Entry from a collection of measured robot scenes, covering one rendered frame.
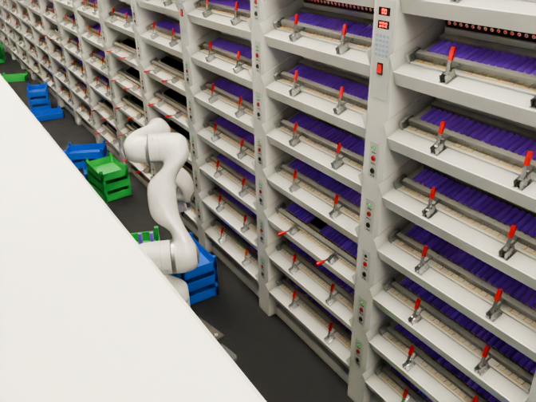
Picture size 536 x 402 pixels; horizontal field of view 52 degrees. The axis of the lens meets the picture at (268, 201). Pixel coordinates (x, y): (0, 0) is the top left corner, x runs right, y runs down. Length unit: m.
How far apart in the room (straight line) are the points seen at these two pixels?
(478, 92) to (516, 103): 0.11
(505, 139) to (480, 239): 0.28
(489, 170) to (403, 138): 0.30
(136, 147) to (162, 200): 0.20
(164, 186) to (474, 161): 1.01
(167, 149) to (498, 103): 1.08
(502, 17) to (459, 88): 0.21
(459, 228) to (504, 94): 0.41
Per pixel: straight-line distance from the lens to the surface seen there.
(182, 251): 1.89
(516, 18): 1.39
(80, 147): 4.82
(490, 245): 1.59
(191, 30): 2.82
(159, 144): 1.93
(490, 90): 1.47
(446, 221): 1.66
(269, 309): 2.76
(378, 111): 1.72
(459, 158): 1.57
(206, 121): 2.94
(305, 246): 2.26
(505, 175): 1.50
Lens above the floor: 1.76
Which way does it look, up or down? 27 degrees down
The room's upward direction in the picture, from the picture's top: 1 degrees counter-clockwise
